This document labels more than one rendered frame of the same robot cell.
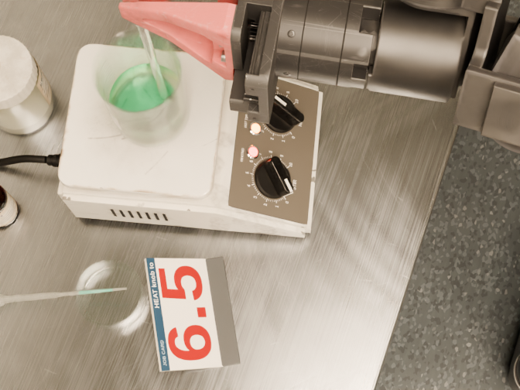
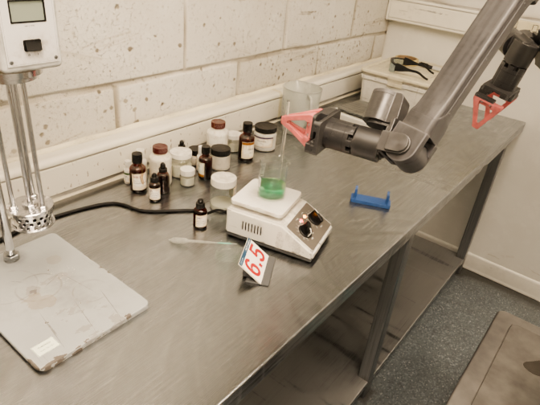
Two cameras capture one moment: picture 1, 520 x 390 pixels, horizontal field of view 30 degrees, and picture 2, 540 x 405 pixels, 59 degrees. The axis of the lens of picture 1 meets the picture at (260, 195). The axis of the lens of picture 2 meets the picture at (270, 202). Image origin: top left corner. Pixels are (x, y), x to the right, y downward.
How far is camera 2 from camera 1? 64 cm
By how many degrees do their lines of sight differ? 44
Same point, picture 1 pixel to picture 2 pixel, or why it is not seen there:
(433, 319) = not seen: outside the picture
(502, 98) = (392, 134)
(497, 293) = not seen: outside the picture
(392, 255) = (343, 277)
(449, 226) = not seen: outside the picture
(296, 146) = (317, 231)
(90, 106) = (251, 189)
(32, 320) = (194, 252)
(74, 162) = (239, 197)
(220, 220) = (281, 235)
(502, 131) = (390, 145)
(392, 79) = (359, 141)
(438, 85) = (373, 144)
